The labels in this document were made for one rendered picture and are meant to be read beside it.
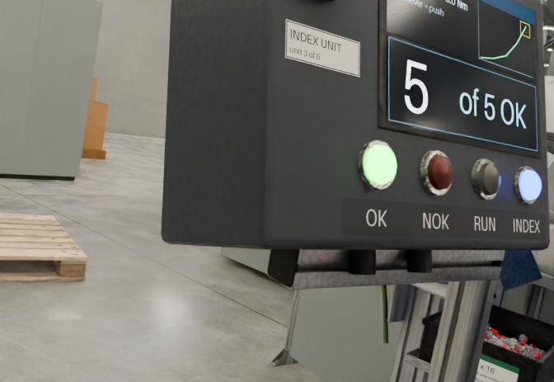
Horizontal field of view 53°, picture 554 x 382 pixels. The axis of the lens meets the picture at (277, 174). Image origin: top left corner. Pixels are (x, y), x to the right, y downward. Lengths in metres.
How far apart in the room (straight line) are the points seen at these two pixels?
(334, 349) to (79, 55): 4.94
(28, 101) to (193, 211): 6.16
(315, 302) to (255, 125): 2.33
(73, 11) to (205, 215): 6.36
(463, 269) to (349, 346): 1.96
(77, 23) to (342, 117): 6.40
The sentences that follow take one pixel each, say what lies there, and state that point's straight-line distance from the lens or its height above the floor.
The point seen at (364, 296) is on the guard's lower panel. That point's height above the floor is 0.48.
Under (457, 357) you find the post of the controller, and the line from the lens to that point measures 0.54.
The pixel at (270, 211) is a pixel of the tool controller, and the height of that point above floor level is 1.09.
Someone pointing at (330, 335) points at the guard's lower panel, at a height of 0.25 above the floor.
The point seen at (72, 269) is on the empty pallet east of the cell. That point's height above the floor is 0.07.
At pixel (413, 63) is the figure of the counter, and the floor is 1.18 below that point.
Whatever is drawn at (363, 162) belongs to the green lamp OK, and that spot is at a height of 1.12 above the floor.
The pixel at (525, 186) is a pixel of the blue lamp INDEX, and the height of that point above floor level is 1.12.
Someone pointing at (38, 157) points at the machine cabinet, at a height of 0.24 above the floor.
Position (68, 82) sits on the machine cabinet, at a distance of 6.62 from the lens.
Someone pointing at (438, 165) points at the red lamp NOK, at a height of 1.12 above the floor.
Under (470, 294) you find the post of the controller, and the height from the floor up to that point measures 1.01.
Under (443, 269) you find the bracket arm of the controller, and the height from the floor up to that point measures 1.04.
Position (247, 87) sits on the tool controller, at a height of 1.14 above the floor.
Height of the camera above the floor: 1.13
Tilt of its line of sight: 6 degrees down
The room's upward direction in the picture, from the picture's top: 10 degrees clockwise
